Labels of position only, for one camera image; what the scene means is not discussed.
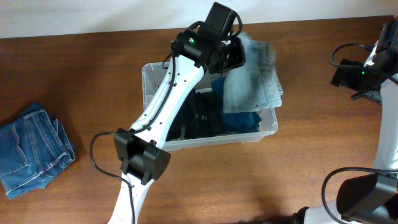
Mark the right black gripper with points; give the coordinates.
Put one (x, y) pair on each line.
(349, 77)

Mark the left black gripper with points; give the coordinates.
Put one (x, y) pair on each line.
(236, 53)

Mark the light blue jeans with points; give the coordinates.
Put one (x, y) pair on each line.
(255, 86)

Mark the black taped cloth bundle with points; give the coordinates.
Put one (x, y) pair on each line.
(204, 116)

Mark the teal blue taped cloth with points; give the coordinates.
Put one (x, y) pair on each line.
(242, 122)

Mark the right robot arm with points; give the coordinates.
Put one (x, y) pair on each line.
(372, 197)

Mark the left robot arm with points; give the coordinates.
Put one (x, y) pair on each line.
(205, 46)

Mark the clear plastic storage bin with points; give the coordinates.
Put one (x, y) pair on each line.
(152, 76)

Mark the black folded garment in bin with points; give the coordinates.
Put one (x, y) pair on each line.
(183, 118)

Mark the dark blue folded jeans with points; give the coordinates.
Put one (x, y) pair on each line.
(34, 150)

